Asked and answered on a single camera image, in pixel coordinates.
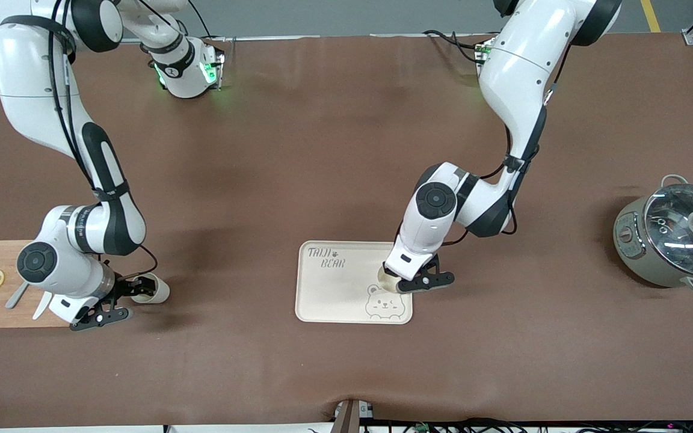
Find white plastic cup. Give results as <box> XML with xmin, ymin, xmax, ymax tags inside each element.
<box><xmin>377</xmin><ymin>266</ymin><xmax>405</xmax><ymax>294</ymax></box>
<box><xmin>129</xmin><ymin>272</ymin><xmax>171</xmax><ymax>304</ymax></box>

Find beige bear print tray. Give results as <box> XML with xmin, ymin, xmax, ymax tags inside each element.
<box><xmin>295</xmin><ymin>241</ymin><xmax>413</xmax><ymax>325</ymax></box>

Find white plastic knife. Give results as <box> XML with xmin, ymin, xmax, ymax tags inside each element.
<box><xmin>32</xmin><ymin>292</ymin><xmax>54</xmax><ymax>321</ymax></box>

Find grey plastic knife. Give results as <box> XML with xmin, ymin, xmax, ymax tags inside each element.
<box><xmin>5</xmin><ymin>281</ymin><xmax>29</xmax><ymax>310</ymax></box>

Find brown table cover mat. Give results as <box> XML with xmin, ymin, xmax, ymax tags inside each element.
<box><xmin>0</xmin><ymin>33</ymin><xmax>693</xmax><ymax>429</ymax></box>

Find grey pot with glass lid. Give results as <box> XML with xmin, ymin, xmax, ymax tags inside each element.
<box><xmin>613</xmin><ymin>174</ymin><xmax>693</xmax><ymax>295</ymax></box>

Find glass pot lid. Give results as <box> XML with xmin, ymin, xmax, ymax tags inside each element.
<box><xmin>643</xmin><ymin>183</ymin><xmax>693</xmax><ymax>278</ymax></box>

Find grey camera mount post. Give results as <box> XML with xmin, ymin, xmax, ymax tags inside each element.
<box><xmin>333</xmin><ymin>398</ymin><xmax>375</xmax><ymax>433</ymax></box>

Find black left arm base cables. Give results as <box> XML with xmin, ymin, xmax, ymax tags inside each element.
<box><xmin>423</xmin><ymin>29</ymin><xmax>491</xmax><ymax>64</ymax></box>

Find black right arm base cable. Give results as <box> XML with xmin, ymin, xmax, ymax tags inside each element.
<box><xmin>189</xmin><ymin>0</ymin><xmax>215</xmax><ymax>40</ymax></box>

